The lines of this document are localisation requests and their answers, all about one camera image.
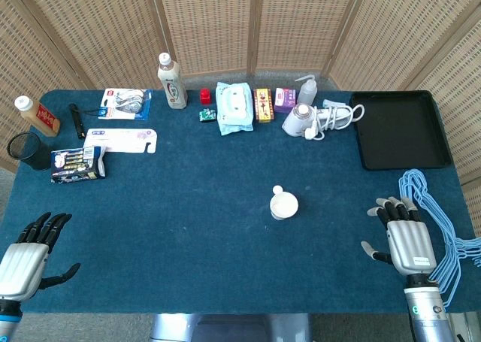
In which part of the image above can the blue blister pack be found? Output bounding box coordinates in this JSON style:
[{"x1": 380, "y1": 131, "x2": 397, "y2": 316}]
[{"x1": 102, "y1": 87, "x2": 154, "y2": 122}]

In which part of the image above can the white toothbrush card pack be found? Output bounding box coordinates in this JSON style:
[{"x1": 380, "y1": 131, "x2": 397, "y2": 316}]
[{"x1": 83, "y1": 127, "x2": 159, "y2": 155}]

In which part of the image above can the white paper cup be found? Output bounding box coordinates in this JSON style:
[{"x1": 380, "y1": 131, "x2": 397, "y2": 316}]
[{"x1": 269, "y1": 192, "x2": 300, "y2": 221}]

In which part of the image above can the milk tea bottle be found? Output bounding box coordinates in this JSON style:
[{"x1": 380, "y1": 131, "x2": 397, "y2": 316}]
[{"x1": 156, "y1": 52, "x2": 189, "y2": 110}]

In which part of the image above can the blue wire hanger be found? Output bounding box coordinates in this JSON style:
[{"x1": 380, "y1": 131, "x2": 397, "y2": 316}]
[
  {"x1": 398, "y1": 168, "x2": 481, "y2": 306},
  {"x1": 402, "y1": 173, "x2": 481, "y2": 298},
  {"x1": 400, "y1": 171, "x2": 481, "y2": 301}
]

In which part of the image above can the wicker folding screen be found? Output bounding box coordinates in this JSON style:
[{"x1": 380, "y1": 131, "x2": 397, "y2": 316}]
[{"x1": 0, "y1": 0, "x2": 481, "y2": 187}]

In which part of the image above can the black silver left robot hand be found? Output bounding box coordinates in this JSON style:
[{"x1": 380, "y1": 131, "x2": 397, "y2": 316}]
[{"x1": 0, "y1": 211, "x2": 81, "y2": 304}]

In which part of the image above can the clear plastic wash bottle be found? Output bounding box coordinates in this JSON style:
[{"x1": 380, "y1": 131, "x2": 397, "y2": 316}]
[{"x1": 294, "y1": 74, "x2": 319, "y2": 106}]

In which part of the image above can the yellow red box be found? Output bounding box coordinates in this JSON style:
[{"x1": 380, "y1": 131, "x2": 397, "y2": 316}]
[{"x1": 253, "y1": 87, "x2": 275, "y2": 123}]

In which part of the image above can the brown bottle with red label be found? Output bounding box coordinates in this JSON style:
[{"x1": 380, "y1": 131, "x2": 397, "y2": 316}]
[{"x1": 14, "y1": 95, "x2": 61, "y2": 137}]

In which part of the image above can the grey-tipped silver right robot hand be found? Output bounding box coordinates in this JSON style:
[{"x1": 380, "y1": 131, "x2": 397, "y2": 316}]
[{"x1": 361, "y1": 195, "x2": 439, "y2": 283}]

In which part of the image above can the purple box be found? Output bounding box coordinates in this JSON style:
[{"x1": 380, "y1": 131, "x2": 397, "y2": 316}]
[{"x1": 274, "y1": 87, "x2": 297, "y2": 113}]

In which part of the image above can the black plastic tray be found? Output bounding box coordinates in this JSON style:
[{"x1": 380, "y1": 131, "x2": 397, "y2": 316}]
[{"x1": 349, "y1": 89, "x2": 453, "y2": 171}]

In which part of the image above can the light blue wet wipes pack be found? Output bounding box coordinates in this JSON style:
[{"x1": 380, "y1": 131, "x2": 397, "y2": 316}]
[{"x1": 215, "y1": 80, "x2": 256, "y2": 137}]

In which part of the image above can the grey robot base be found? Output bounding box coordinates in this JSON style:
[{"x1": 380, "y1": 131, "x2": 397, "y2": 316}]
[{"x1": 150, "y1": 313, "x2": 313, "y2": 342}]

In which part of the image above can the black mesh pen holder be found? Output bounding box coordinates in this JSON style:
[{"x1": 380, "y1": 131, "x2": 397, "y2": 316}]
[{"x1": 7, "y1": 131, "x2": 53, "y2": 171}]

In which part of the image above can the white power cable with plug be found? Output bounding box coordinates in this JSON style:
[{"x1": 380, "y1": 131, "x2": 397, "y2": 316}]
[{"x1": 304, "y1": 103, "x2": 366, "y2": 141}]

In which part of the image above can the dark blue snack pack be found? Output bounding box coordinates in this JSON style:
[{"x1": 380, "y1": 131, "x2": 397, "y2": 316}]
[{"x1": 50, "y1": 146, "x2": 107, "y2": 184}]

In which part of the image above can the blue felt table cloth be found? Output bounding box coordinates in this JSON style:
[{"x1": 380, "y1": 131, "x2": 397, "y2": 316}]
[{"x1": 0, "y1": 89, "x2": 481, "y2": 316}]

